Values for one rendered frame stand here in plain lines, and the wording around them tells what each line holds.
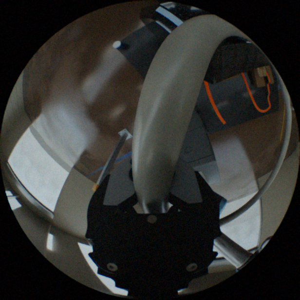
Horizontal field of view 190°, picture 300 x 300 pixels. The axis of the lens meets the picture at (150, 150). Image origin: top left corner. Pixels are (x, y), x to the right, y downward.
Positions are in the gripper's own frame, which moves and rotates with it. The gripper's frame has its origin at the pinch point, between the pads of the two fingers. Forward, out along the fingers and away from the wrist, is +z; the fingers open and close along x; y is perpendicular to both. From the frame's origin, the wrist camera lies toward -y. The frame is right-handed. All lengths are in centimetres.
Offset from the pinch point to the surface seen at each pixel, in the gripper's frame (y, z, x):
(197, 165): 33, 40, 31
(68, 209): 392, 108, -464
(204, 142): 22, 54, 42
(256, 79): -66, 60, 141
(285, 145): -3.6, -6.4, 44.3
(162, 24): -51, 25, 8
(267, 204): 247, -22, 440
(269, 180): 10.5, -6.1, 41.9
